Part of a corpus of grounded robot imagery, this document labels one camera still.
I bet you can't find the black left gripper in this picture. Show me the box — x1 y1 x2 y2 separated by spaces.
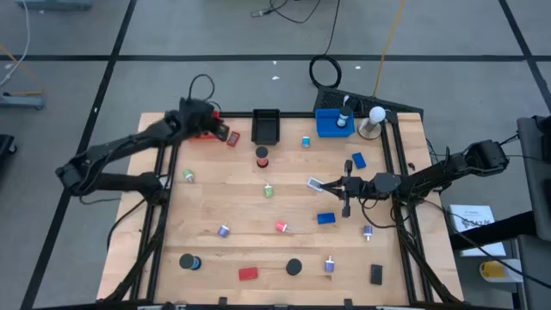
178 97 230 143

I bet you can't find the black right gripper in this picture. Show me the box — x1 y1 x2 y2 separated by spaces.
321 159 376 219

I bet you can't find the hourglass with red sand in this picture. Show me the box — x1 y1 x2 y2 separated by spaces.
255 146 270 169

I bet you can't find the hourglass with orange sand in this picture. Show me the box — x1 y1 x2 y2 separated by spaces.
285 257 303 276

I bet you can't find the black plastic box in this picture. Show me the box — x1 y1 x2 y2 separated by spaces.
369 263 384 286

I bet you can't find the hourglass with blue sand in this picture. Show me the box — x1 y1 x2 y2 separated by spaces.
178 252 203 271

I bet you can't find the red plastic basket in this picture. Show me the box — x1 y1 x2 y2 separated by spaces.
185 109 221 143

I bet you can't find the black plastic basket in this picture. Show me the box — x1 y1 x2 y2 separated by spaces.
251 108 282 146

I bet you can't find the blue plastic basket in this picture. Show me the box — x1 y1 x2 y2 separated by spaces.
314 108 356 139

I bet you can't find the white bulb lamp metal base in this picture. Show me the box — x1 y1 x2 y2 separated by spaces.
357 105 387 140

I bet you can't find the black perforated panel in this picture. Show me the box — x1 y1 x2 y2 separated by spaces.
313 84 425 118

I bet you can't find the white printed booklet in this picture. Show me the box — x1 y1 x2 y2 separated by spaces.
448 204 508 258

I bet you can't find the black desk beam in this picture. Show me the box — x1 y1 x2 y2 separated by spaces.
449 209 539 252

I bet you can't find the grey side desk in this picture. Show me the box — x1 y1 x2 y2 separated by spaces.
515 114 551 242

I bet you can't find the grey desk foot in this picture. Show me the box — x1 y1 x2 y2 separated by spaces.
15 0 94 12
0 93 46 111

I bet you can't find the black chair wheel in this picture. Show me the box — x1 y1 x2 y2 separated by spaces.
0 133 18 157

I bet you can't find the black left wrist camera cable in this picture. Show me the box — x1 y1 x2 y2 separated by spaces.
188 73 216 104

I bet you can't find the black aluminium table frame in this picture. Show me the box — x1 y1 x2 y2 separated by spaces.
101 110 464 310

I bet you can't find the black coiled floor cable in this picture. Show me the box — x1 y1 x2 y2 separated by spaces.
308 0 344 90

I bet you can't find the black floor cable tangle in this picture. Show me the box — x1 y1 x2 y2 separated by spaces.
251 0 323 25

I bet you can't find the thick yellow hanging cable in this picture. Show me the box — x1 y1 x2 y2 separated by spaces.
372 0 406 98

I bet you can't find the thin yellow floor cable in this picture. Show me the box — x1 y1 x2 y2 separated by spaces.
0 42 45 96

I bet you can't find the white floor cable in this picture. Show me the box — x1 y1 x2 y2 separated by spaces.
0 0 31 87

